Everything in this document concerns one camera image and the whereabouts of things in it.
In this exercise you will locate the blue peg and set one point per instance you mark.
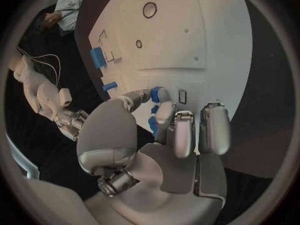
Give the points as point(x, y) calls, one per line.
point(155, 109)
point(155, 95)

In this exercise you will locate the large blue cylinder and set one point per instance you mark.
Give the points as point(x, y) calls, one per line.
point(97, 57)

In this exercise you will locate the white task board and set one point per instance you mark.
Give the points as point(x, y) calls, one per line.
point(175, 60)

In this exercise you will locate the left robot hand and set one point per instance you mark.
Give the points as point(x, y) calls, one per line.
point(150, 172)

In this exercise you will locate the person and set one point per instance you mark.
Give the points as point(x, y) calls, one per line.
point(70, 5)

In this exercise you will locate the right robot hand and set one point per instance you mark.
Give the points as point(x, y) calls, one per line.
point(73, 122)

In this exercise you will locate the thin blue cylinder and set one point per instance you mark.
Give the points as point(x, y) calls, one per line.
point(109, 86)

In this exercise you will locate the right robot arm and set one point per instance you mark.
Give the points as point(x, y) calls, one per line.
point(39, 90)

